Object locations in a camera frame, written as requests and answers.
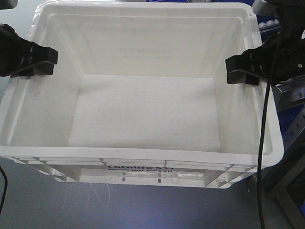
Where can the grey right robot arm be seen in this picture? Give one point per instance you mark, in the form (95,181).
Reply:
(289,13)

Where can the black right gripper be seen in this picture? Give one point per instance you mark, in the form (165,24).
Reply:
(283,54)

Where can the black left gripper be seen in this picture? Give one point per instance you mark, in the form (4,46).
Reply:
(17,55)

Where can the white plastic tote bin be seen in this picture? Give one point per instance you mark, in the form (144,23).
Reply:
(139,95)

